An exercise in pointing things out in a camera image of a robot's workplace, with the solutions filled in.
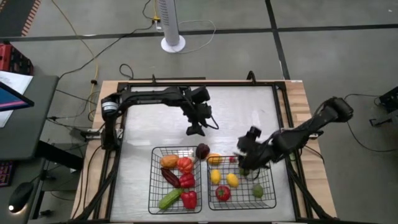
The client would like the black equipment stand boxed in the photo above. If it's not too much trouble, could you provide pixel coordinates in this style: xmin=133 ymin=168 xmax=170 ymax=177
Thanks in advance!
xmin=369 ymin=86 xmax=398 ymax=127

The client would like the white cable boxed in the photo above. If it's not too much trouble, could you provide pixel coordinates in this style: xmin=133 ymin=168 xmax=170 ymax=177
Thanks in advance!
xmin=178 ymin=19 xmax=216 ymax=54

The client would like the yellow lemon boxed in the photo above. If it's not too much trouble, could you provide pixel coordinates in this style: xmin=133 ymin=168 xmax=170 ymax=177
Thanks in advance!
xmin=210 ymin=169 xmax=222 ymax=185
xmin=226 ymin=173 xmax=240 ymax=189

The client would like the red tomato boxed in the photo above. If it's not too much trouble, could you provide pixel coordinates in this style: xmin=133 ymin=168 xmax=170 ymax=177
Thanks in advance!
xmin=215 ymin=185 xmax=231 ymax=202

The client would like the dark grey desk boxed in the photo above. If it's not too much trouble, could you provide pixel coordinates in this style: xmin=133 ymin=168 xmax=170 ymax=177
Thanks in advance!
xmin=0 ymin=67 xmax=60 ymax=161

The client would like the yellow cable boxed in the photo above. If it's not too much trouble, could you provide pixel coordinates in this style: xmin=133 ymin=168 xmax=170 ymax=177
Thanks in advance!
xmin=51 ymin=0 xmax=99 ymax=113

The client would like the dark purple round fruit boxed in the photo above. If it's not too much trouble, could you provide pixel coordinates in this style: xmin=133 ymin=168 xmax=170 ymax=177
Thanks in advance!
xmin=195 ymin=142 xmax=211 ymax=161

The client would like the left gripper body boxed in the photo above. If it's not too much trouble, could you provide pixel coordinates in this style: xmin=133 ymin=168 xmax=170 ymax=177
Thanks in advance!
xmin=186 ymin=102 xmax=215 ymax=128

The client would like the dark purple eggplant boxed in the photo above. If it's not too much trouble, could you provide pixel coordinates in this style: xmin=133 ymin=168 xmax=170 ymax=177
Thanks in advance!
xmin=160 ymin=167 xmax=182 ymax=189

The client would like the black metal table frame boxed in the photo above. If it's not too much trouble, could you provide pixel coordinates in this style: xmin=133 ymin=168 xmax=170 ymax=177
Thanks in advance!
xmin=70 ymin=70 xmax=338 ymax=224

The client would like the yellow-orange mango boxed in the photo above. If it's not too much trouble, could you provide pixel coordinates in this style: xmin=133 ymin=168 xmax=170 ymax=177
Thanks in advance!
xmin=206 ymin=152 xmax=223 ymax=166

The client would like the white paper sheet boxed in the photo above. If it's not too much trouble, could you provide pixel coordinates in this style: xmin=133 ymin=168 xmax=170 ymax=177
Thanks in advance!
xmin=0 ymin=70 xmax=34 ymax=128

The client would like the backlit keyboard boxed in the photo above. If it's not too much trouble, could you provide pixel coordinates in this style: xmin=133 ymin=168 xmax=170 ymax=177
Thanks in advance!
xmin=0 ymin=160 xmax=15 ymax=187

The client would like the orange ribbed bell pepper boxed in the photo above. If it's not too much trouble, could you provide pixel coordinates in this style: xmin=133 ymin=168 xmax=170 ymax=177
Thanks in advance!
xmin=177 ymin=156 xmax=194 ymax=174

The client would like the green cucumber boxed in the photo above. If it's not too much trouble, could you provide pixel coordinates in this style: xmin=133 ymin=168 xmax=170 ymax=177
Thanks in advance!
xmin=159 ymin=188 xmax=184 ymax=210

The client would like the orange-brown round produce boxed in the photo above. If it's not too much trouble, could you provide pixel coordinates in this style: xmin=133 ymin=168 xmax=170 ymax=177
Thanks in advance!
xmin=160 ymin=154 xmax=180 ymax=170

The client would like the white tower fan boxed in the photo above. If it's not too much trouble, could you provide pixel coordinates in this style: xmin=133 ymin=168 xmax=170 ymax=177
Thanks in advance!
xmin=157 ymin=0 xmax=187 ymax=54

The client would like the black wire basket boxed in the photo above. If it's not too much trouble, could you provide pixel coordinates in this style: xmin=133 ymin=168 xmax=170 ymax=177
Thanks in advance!
xmin=147 ymin=146 xmax=203 ymax=215
xmin=206 ymin=155 xmax=277 ymax=211

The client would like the red crate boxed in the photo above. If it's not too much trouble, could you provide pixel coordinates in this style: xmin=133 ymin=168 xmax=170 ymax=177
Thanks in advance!
xmin=0 ymin=43 xmax=34 ymax=75

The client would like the dark mat with striped edge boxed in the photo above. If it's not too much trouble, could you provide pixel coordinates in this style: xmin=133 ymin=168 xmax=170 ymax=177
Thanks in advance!
xmin=0 ymin=0 xmax=41 ymax=37

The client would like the looped black cable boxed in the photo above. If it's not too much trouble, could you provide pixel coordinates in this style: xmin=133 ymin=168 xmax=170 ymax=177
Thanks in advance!
xmin=119 ymin=63 xmax=135 ymax=80

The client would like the curved black floor cable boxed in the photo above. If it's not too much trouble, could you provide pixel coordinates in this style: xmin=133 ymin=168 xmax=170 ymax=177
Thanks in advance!
xmin=343 ymin=93 xmax=398 ymax=153

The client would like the monitor with blue screen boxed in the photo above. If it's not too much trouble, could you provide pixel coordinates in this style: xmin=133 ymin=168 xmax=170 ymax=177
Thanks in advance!
xmin=0 ymin=81 xmax=35 ymax=112

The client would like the long black floor cable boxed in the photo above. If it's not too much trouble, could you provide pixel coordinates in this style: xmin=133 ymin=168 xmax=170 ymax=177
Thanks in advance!
xmin=57 ymin=23 xmax=155 ymax=82

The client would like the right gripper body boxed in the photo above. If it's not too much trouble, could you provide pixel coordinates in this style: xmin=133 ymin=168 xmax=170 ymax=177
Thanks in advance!
xmin=236 ymin=126 xmax=275 ymax=172

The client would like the red bell pepper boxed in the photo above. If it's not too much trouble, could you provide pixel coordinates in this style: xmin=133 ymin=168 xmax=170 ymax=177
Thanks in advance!
xmin=180 ymin=190 xmax=198 ymax=210
xmin=178 ymin=172 xmax=196 ymax=189

